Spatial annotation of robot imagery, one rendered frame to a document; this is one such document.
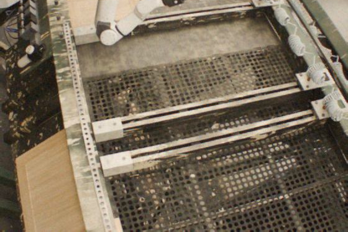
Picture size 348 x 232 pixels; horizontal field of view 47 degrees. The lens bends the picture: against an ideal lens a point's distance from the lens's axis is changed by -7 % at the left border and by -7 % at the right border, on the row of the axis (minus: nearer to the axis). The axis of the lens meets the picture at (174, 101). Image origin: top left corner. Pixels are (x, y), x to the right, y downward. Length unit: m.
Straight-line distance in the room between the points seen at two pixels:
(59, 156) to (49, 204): 0.25
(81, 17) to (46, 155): 0.77
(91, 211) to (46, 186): 0.57
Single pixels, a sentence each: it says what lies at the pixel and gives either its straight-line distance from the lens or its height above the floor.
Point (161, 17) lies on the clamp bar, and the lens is 2.29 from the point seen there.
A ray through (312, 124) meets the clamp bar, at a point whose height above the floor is 1.74.
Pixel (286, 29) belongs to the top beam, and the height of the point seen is 1.86.
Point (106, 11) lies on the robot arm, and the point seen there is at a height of 1.20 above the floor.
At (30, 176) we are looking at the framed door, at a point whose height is 0.34.
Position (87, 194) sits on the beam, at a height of 0.84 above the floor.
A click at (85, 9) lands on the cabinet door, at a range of 2.42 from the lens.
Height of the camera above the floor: 1.72
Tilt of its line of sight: 14 degrees down
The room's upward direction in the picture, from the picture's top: 61 degrees clockwise
